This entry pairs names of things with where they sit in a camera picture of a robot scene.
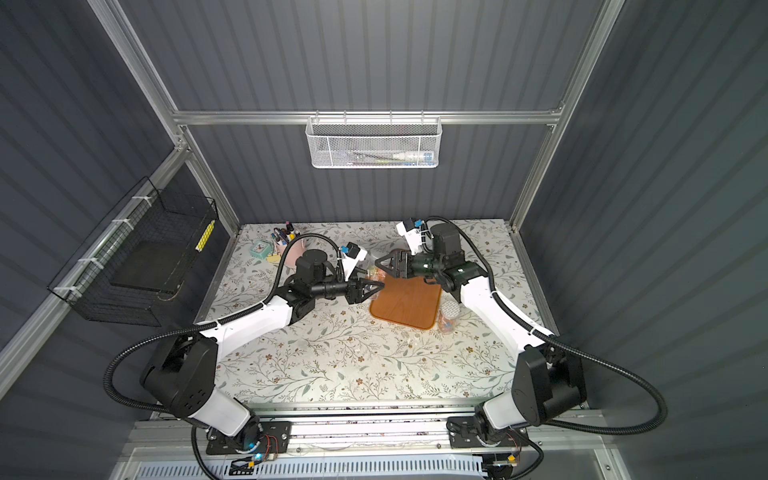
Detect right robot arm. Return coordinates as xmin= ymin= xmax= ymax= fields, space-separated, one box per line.
xmin=375 ymin=219 xmax=587 ymax=445

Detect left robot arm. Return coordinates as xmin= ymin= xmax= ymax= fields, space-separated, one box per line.
xmin=140 ymin=247 xmax=384 ymax=447

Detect brown wooden tray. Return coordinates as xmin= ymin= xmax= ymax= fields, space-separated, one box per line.
xmin=369 ymin=276 xmax=442 ymax=330

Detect pink pen cup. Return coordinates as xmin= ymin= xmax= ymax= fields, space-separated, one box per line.
xmin=276 ymin=239 xmax=306 ymax=269

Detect pens in pink cup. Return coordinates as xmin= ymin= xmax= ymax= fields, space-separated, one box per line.
xmin=271 ymin=221 xmax=299 ymax=245

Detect white marker in basket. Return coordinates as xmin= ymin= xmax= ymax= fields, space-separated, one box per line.
xmin=392 ymin=151 xmax=434 ymax=165

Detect small green alarm clock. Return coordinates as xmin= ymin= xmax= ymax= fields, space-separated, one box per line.
xmin=248 ymin=240 xmax=274 ymax=260

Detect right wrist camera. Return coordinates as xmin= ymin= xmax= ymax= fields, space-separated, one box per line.
xmin=396 ymin=218 xmax=424 ymax=255

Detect white mesh wall basket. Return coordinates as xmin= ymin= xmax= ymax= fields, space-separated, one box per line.
xmin=305 ymin=115 xmax=443 ymax=170

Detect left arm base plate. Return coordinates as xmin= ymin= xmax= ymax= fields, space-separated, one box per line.
xmin=205 ymin=421 xmax=293 ymax=456

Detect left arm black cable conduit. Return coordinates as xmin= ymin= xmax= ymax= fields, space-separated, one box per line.
xmin=103 ymin=232 xmax=346 ymax=480

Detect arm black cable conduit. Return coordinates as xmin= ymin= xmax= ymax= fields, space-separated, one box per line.
xmin=419 ymin=215 xmax=668 ymax=436
xmin=103 ymin=232 xmax=346 ymax=480

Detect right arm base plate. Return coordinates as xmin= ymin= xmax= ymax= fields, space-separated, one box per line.
xmin=446 ymin=416 xmax=529 ymax=450

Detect black wire wall basket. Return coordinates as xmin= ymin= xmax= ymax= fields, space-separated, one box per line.
xmin=48 ymin=178 xmax=218 ymax=327

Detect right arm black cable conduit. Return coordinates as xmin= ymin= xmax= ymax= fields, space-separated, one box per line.
xmin=419 ymin=215 xmax=668 ymax=436

